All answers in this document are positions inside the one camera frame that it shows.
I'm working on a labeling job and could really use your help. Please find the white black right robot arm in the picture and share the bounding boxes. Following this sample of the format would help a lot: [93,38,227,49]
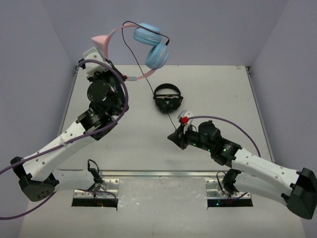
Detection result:
[167,120,317,220]

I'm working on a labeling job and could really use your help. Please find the black headphones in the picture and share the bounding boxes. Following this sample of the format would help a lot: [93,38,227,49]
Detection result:
[153,83,183,114]

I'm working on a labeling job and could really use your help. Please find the pink blue cat-ear headphones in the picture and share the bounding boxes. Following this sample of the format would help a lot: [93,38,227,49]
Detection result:
[91,21,170,81]

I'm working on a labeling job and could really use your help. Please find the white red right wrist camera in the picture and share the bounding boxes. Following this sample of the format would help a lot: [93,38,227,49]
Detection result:
[177,110,194,134]

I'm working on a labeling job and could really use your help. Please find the right metal mounting bracket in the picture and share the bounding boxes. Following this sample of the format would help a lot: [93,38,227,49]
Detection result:
[205,178,254,208]

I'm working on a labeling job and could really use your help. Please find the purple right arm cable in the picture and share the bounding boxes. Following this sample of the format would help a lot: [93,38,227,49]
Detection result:
[189,115,262,157]

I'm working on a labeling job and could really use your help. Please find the aluminium table edge rail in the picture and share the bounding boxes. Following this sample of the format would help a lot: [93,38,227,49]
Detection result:
[99,170,227,178]

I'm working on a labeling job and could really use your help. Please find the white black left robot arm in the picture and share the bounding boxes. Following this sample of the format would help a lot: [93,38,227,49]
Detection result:
[10,66,128,202]

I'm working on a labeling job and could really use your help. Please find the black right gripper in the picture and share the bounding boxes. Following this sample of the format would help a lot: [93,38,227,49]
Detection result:
[168,122,212,152]

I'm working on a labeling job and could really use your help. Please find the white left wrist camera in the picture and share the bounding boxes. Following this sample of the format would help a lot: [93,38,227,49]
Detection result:
[78,47,112,77]

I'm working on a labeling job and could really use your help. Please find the metal mounting bracket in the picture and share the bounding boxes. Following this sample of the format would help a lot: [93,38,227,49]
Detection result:
[71,178,120,209]
[205,178,254,208]

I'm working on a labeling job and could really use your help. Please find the left metal mounting bracket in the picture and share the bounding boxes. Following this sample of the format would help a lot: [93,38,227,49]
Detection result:
[71,178,120,209]

